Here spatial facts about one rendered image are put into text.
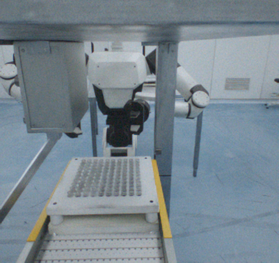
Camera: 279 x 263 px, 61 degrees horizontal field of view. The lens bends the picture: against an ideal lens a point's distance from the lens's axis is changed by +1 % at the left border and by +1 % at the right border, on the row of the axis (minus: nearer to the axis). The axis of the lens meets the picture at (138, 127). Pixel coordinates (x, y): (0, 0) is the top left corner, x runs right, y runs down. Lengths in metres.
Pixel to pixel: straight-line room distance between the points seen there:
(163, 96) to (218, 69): 5.14
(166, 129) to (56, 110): 0.38
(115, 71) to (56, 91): 0.58
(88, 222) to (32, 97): 0.30
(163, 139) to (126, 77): 0.41
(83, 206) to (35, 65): 0.32
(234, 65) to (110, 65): 5.03
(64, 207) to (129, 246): 0.16
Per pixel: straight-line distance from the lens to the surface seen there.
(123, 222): 0.57
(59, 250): 0.58
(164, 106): 0.76
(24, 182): 0.60
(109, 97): 1.13
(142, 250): 0.56
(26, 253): 0.54
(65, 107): 0.55
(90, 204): 0.56
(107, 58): 1.11
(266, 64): 6.27
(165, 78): 0.75
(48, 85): 0.55
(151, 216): 0.56
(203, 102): 1.07
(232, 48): 5.94
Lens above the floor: 1.31
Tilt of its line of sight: 19 degrees down
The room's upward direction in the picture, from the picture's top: straight up
